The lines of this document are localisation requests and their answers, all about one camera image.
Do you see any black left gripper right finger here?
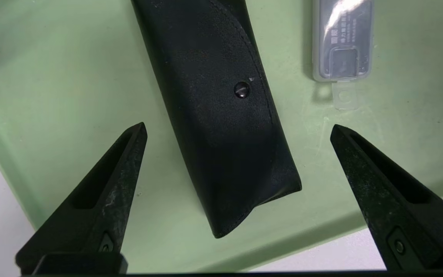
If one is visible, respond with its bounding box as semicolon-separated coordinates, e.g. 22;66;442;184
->
330;124;443;272

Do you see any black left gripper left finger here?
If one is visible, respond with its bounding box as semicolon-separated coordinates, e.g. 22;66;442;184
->
15;122;148;274

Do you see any black glasses case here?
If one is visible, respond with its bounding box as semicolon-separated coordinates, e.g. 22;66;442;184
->
131;0;303;239

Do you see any clear plastic slim case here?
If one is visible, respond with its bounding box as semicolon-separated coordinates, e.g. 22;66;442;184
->
312;0;375;111

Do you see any light green plastic tray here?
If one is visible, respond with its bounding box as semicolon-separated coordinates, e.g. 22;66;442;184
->
0;0;443;274

